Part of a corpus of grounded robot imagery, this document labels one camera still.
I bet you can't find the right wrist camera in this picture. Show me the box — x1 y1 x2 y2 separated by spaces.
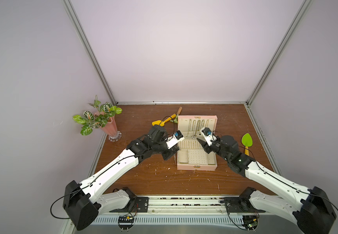
200 127 217 146

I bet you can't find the green leaf toy trowel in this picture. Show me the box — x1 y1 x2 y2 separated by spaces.
241 133 253 156

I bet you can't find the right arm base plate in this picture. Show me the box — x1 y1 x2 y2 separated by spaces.
220 197 266 213

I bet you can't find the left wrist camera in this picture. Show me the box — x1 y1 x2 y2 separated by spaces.
166 130 184 149

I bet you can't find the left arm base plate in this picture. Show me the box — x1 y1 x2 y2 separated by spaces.
110 197 149 213

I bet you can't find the potted plant pink vase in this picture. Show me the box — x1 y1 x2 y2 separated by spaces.
72 95 123 142

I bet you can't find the yellow toy shovel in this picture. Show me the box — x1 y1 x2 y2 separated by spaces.
151 114 177 126

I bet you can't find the pink jewelry box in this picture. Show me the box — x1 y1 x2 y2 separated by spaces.
177 115 217 171

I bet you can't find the aluminium mounting rail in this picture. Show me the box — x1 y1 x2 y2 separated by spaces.
66 195 310 226

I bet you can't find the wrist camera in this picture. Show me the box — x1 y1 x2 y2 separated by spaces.
200 127 217 146
166 130 184 149

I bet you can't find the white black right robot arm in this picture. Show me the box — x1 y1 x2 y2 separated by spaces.
197 132 337 234

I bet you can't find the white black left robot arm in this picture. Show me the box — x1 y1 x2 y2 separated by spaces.
63 125 184 231

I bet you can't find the green toy rake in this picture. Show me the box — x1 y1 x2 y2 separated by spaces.
173 106 183 123

